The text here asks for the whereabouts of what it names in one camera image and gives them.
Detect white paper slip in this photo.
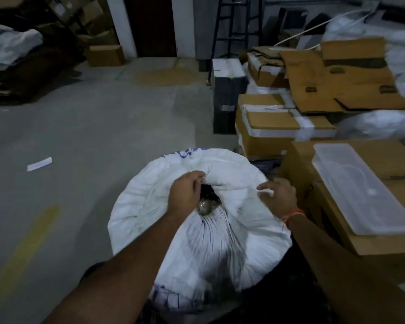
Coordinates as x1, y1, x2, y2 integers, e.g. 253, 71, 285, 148
27, 157, 53, 172

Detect black rectangular box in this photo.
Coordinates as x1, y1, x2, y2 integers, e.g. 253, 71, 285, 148
211, 58, 248, 135

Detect person's black trousers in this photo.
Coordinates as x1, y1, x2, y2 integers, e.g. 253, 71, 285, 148
219, 233, 328, 324

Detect flattened brown cardboard sheet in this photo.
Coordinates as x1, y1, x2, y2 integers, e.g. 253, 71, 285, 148
279, 37, 405, 115

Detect person's left hand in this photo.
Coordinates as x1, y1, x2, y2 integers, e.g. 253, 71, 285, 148
167, 171, 207, 217

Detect white pipe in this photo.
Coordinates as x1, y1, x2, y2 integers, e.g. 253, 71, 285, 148
278, 9, 372, 48

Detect white woven sack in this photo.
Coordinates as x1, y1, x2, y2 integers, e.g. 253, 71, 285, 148
107, 148, 293, 313

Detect shiny object in sack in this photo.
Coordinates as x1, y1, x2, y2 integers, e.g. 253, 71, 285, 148
196, 198, 221, 216

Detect cardboard box with white tape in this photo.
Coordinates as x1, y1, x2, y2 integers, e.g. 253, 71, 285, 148
235, 94, 337, 159

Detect stack of dark flattened cardboard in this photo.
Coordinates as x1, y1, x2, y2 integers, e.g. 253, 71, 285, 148
0, 47, 86, 106

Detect orange wrist thread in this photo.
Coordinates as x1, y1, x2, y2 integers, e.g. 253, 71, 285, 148
282, 209, 306, 227

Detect person's left forearm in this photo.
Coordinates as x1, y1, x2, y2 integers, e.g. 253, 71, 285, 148
42, 210, 191, 324

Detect small white plastic bag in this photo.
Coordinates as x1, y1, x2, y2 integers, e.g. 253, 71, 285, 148
335, 109, 405, 150

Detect small closed cardboard box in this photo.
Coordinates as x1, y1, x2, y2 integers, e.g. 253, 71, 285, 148
86, 45, 125, 67

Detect clear plastic container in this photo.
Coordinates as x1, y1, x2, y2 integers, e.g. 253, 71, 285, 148
312, 143, 405, 236

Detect dark wooden door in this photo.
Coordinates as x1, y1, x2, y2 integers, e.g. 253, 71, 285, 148
123, 0, 178, 58

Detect pile of cardboard boxes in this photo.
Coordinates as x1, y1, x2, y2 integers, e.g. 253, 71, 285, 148
40, 0, 119, 47

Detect blue metal ladder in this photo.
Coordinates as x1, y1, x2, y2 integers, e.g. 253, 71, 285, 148
209, 0, 264, 82

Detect large brown cardboard box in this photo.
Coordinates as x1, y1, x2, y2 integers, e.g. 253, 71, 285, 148
280, 139, 405, 284

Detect torn open cardboard box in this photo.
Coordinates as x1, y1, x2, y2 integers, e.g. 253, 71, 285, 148
247, 46, 291, 88

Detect white cloth bundle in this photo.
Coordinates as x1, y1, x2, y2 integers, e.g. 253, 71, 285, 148
0, 23, 44, 70

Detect person's right hand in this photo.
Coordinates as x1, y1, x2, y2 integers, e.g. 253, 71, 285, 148
256, 178, 299, 220

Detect person's right forearm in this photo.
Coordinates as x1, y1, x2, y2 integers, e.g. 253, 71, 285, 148
285, 214, 405, 324

